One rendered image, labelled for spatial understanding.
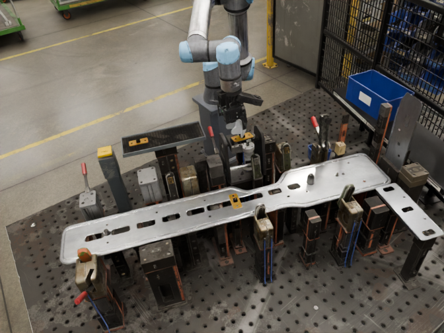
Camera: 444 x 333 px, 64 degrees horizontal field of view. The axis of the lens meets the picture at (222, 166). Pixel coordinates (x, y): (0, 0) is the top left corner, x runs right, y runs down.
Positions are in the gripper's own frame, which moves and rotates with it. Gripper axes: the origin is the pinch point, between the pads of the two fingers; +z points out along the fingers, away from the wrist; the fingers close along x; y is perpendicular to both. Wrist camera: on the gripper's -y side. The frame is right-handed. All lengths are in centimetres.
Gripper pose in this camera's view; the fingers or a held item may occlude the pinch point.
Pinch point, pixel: (242, 133)
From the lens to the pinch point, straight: 139.9
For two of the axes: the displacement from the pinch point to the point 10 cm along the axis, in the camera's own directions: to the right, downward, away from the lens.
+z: 1.2, 7.7, 6.3
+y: -9.0, 3.6, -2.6
